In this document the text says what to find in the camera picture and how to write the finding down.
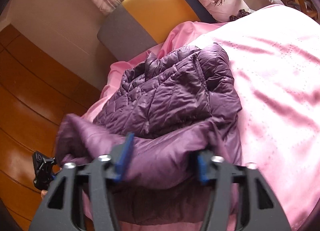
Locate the grey yellow blue headboard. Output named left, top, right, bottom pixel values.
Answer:
left=97, top=0, right=216, bottom=61

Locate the pink bedspread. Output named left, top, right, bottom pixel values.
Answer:
left=81, top=4, right=320, bottom=231

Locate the person's left hand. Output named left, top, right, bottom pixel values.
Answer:
left=41, top=190, right=48, bottom=199

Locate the wooden wardrobe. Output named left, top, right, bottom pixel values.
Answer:
left=1, top=25, right=100, bottom=230

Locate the purple quilted down jacket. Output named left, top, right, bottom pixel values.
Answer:
left=55, top=43, right=241, bottom=225

